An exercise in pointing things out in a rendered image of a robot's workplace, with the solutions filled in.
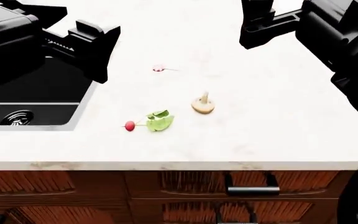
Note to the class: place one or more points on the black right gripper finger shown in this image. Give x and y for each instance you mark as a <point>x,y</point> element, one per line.
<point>258,30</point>

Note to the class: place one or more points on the red radish with green leaf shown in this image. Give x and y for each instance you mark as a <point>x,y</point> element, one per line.
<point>158,122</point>

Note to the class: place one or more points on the metal sink drain strainer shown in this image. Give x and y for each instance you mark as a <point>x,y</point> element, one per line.
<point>16,117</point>

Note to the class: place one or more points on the white pink radish slice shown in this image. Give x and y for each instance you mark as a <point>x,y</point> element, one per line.
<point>158,68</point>

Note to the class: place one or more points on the brown wooden cabinet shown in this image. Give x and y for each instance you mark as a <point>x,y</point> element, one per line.
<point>73,198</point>

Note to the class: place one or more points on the black kitchen sink basin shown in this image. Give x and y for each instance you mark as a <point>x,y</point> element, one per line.
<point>51,109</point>

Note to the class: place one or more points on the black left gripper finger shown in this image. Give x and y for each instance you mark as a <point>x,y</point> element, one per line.
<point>95,51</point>

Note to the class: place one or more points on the beige mushroom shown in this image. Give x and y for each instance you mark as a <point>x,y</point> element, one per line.
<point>203,107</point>

